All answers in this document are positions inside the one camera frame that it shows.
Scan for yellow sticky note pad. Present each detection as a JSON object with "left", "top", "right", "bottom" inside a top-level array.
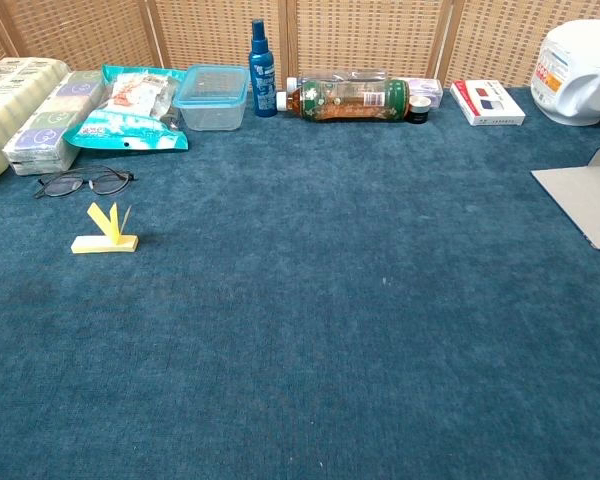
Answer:
[{"left": 70, "top": 202, "right": 140, "bottom": 255}]

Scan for teal table cloth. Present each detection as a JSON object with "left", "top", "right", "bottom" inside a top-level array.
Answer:
[{"left": 0, "top": 87, "right": 600, "bottom": 480}]

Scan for green label tea bottle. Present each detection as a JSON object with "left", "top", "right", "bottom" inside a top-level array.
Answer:
[{"left": 275, "top": 75, "right": 412, "bottom": 123}]

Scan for clear container blue rim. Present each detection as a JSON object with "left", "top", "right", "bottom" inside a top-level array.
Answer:
[{"left": 172, "top": 64, "right": 251, "bottom": 132}]

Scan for blue spray bottle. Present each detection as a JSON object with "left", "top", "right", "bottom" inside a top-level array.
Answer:
[{"left": 248, "top": 18, "right": 279, "bottom": 119}]

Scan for small black jar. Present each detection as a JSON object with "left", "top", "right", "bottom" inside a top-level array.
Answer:
[{"left": 407, "top": 94, "right": 433, "bottom": 124}]

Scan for teal snack bag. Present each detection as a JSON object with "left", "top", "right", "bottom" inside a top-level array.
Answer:
[{"left": 63, "top": 63, "right": 190, "bottom": 152}]

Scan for wooden rattan folding screen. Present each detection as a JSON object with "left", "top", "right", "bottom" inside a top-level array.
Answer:
[{"left": 0, "top": 0, "right": 600, "bottom": 90}]

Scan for white red card box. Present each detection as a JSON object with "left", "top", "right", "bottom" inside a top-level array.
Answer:
[{"left": 449, "top": 79, "right": 527, "bottom": 127}]

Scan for pastel multicolour tissue pack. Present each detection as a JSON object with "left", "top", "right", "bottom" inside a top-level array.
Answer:
[{"left": 2, "top": 69, "right": 106, "bottom": 176}]

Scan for long cream tissue package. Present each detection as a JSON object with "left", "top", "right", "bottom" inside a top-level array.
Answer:
[{"left": 0, "top": 57, "right": 72, "bottom": 189}]

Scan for black frame eyeglasses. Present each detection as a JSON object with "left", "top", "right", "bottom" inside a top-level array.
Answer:
[{"left": 33, "top": 165, "right": 136, "bottom": 200}]

